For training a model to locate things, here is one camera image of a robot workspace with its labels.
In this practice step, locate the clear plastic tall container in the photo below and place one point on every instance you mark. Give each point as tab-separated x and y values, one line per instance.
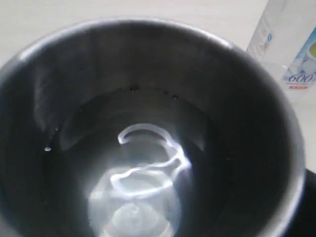
284	42

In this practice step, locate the stainless steel cup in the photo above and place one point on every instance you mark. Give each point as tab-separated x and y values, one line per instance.
138	127

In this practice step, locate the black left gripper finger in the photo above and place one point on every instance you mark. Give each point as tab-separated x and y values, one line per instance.
308	207

